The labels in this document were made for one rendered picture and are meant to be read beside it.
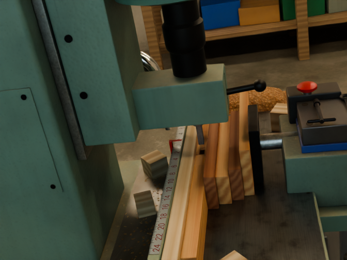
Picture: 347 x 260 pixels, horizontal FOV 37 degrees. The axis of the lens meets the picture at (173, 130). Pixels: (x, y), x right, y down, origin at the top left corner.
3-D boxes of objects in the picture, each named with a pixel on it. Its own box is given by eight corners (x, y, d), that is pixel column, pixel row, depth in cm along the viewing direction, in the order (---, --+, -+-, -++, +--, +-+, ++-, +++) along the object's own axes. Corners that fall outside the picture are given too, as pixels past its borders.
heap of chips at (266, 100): (289, 109, 99) (288, 95, 98) (224, 115, 101) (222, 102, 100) (286, 91, 106) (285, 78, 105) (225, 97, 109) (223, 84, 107)
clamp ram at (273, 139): (304, 179, 77) (301, 127, 73) (253, 183, 78) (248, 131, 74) (298, 149, 85) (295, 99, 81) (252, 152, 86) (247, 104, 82)
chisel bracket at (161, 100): (230, 131, 77) (223, 79, 73) (139, 140, 80) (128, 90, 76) (231, 110, 84) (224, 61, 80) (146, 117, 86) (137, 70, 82)
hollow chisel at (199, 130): (204, 144, 82) (200, 116, 80) (198, 144, 82) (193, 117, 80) (204, 141, 83) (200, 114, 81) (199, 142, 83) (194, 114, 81)
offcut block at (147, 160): (160, 164, 108) (156, 149, 106) (170, 172, 105) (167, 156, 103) (143, 172, 106) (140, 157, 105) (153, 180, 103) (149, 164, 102)
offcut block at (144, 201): (153, 204, 96) (150, 189, 94) (156, 214, 93) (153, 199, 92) (136, 208, 96) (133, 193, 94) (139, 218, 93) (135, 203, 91)
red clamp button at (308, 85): (318, 93, 77) (318, 86, 77) (298, 95, 78) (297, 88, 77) (316, 84, 80) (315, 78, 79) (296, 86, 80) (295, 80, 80)
